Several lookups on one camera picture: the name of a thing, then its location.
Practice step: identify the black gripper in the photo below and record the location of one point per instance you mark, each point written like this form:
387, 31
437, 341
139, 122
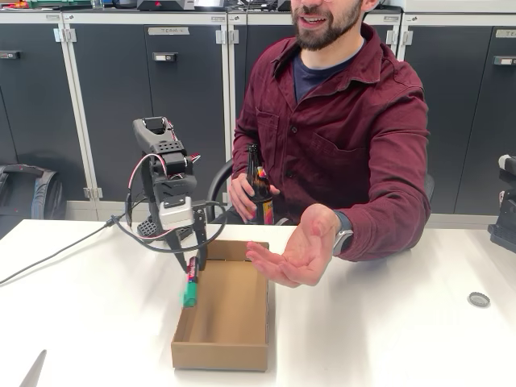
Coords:
200, 226

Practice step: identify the green red edding marker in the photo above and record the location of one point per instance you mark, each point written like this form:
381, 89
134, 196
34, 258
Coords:
189, 296

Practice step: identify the brown glass beer bottle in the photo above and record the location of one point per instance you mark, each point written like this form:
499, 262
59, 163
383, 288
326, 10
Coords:
262, 177

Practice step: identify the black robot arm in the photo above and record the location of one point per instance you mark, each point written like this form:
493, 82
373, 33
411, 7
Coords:
155, 141

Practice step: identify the person's left forearm maroon sleeve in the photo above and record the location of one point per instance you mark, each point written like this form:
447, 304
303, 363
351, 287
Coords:
387, 225

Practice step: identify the person's right forearm maroon sleeve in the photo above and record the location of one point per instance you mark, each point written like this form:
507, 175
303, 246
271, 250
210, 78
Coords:
244, 161

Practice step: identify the black idle robot arm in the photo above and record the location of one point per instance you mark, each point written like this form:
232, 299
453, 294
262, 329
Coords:
506, 217

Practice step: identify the person's right hand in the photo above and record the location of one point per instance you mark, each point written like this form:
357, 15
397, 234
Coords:
240, 197

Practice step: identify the person's left hand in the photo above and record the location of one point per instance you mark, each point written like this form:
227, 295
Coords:
306, 250

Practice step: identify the black office chair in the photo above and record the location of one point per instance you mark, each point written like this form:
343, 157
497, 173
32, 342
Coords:
215, 185

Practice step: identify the brown open cardboard box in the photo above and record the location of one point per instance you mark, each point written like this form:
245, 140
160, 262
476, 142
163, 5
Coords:
230, 314

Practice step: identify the grey band wrist watch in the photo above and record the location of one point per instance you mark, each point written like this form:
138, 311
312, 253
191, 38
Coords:
343, 235

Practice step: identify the grey black backpack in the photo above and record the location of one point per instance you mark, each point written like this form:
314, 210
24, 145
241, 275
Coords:
28, 197

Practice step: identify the maroon shirt torso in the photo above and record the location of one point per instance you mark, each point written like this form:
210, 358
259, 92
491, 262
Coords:
342, 121

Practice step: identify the black red device case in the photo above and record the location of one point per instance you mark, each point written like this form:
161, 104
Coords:
165, 5

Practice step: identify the bearded man's head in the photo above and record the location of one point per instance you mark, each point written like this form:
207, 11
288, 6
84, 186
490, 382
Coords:
326, 28

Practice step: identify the clear glass jar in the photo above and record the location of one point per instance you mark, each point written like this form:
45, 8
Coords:
98, 4

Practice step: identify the silver bottle cap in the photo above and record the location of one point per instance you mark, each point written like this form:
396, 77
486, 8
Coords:
479, 300

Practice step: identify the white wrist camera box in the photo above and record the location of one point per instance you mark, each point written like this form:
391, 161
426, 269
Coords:
175, 213

